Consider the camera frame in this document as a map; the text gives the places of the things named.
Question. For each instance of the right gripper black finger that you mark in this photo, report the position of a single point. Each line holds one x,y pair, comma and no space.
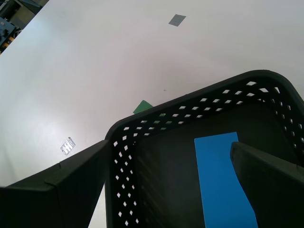
59,197
273,190

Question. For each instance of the blue rectangular block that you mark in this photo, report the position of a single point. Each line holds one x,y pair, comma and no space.
213,178

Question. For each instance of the black perforated plastic basket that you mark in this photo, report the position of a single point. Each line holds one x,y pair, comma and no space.
166,178

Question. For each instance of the grey tape square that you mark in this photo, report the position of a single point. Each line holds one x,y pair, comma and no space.
67,146
177,20

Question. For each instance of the long green tape strip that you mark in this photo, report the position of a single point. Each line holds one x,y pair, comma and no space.
142,107

